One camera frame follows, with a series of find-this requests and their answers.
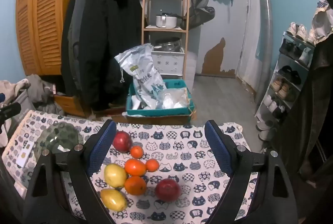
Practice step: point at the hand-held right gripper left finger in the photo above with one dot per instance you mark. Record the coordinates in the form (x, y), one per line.
(102, 145)

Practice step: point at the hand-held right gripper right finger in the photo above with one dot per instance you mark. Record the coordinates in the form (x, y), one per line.
(218, 145)

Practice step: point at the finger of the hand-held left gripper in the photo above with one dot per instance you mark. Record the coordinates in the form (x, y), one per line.
(1, 97)
(10, 110)

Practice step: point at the red apple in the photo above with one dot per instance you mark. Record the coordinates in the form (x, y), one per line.
(122, 141)
(167, 189)

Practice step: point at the yellow pear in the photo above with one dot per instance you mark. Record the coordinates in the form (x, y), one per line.
(113, 200)
(114, 175)

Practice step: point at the small tangerine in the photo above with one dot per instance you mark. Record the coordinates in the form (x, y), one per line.
(136, 151)
(152, 165)

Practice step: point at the clear glass plate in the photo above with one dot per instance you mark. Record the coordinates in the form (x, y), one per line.
(59, 135)

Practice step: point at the large navel orange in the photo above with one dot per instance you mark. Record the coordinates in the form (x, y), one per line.
(135, 185)

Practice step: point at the grey padded jacket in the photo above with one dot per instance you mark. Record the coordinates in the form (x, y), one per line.
(39, 91)

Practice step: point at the cat print tablecloth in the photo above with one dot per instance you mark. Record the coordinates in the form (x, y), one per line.
(182, 161)

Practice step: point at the white yellow card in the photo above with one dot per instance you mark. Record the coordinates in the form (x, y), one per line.
(24, 159)

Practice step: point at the wooden drawer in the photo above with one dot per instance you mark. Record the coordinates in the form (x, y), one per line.
(69, 104)

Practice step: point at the teal lined cardboard box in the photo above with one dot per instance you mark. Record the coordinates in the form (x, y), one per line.
(156, 112)

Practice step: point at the clear plastic bag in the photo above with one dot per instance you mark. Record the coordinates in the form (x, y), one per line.
(174, 99)

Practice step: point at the white rice bag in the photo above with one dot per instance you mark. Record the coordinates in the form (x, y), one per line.
(145, 78)

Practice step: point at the shoe rack with shoes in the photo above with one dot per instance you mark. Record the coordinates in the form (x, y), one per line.
(285, 91)

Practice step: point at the wooden louvered wardrobe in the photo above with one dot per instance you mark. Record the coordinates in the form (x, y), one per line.
(44, 18)

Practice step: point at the white perforated crate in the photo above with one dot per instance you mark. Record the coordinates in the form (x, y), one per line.
(167, 63)

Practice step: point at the grey hanging jacket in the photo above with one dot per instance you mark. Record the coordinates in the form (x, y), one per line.
(75, 31)

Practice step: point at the dark brown coat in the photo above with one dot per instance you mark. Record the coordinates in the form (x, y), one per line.
(312, 109)

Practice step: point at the black hooded coat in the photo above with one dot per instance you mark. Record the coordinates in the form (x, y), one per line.
(104, 44)

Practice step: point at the white door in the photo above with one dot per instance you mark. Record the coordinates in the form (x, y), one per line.
(239, 31)

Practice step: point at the grey metal pipe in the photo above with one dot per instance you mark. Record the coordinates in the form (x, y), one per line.
(266, 31)

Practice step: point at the green hanging bag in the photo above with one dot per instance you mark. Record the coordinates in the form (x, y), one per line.
(200, 13)

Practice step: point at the metal pot on shelf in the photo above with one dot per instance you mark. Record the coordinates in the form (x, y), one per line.
(165, 21)

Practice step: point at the wooden shelf rack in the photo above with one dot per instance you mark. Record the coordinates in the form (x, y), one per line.
(144, 5)

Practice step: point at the floral frilled cloth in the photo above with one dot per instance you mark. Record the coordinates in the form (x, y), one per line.
(322, 20)

